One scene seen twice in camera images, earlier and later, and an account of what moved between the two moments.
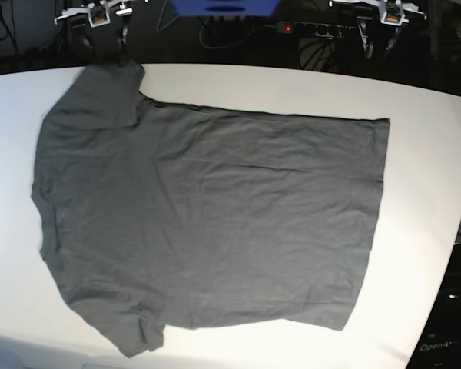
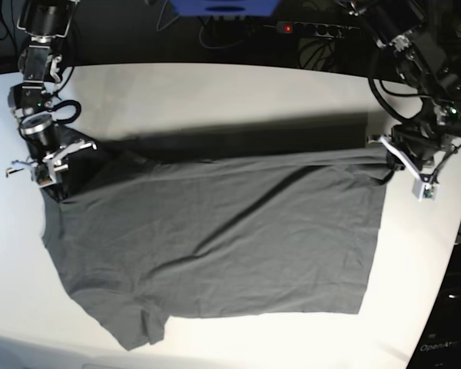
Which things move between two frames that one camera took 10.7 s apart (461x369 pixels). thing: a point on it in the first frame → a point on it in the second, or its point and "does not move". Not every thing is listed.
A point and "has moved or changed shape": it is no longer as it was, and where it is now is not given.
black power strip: (329, 31) does not move
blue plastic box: (224, 8) does not move
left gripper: (378, 38) → (422, 142)
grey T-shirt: (157, 215) has moved or changed shape
